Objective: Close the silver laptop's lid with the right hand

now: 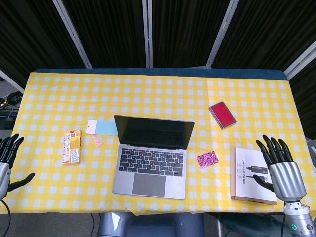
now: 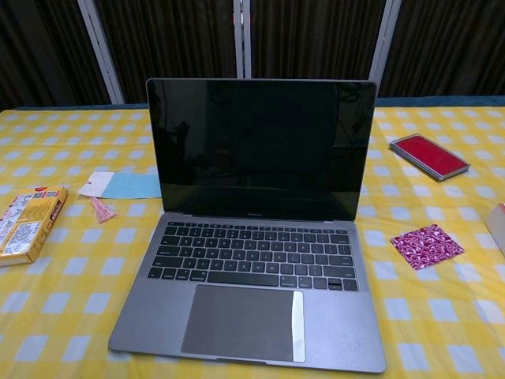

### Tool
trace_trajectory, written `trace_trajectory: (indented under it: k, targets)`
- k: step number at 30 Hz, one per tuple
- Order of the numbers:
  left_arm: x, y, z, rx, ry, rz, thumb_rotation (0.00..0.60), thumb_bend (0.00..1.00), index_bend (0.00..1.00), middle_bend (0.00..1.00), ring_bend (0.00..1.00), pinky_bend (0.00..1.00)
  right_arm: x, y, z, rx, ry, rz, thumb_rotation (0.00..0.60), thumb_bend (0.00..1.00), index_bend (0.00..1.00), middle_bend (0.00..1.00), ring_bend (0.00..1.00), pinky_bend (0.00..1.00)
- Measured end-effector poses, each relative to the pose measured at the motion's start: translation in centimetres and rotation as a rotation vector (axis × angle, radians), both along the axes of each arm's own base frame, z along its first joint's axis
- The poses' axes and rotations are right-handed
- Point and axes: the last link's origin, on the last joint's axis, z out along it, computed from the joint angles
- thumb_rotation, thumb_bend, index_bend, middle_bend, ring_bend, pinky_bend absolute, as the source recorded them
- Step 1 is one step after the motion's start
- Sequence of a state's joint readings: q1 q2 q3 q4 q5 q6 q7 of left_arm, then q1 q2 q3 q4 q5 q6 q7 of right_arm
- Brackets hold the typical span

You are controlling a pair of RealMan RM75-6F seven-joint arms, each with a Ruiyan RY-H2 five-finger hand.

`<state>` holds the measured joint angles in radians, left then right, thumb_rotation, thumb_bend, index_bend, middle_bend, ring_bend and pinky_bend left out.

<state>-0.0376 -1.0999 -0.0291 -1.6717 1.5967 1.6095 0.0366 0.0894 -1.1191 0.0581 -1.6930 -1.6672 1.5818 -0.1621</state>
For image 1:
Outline yellow white checkered tablecloth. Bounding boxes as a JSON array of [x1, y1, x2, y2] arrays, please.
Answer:
[[4, 72, 316, 214]]

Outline red grey flat case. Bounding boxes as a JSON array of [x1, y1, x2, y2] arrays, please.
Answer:
[[208, 100, 237, 130]]

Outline white product box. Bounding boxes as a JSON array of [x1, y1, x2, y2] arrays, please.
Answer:
[[231, 147, 278, 205]]

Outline yellow snack box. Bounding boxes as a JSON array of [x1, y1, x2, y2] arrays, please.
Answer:
[[62, 130, 82, 165]]

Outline black thin cable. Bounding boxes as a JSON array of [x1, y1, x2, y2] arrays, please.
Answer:
[[0, 199, 12, 237]]

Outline black folding screen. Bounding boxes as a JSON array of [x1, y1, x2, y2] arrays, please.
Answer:
[[0, 0, 316, 139]]

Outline pink patterned small card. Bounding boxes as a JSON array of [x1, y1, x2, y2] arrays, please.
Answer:
[[197, 150, 220, 169]]

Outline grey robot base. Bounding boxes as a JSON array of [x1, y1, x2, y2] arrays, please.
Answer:
[[98, 211, 205, 237]]

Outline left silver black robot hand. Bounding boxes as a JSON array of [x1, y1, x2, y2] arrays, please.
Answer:
[[0, 133, 36, 200]]

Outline black coiled cables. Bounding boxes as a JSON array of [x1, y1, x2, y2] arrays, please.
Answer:
[[0, 90, 23, 109]]

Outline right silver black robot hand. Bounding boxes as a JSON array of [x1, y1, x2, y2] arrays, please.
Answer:
[[252, 134, 307, 202]]

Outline silver grey laptop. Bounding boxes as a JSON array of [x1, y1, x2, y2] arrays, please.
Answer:
[[112, 115, 195, 200]]

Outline light blue paper card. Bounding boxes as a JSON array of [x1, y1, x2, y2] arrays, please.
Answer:
[[86, 120, 119, 136]]

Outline pink patterned paper tag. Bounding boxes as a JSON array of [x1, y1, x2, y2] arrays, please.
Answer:
[[91, 134, 104, 147]]

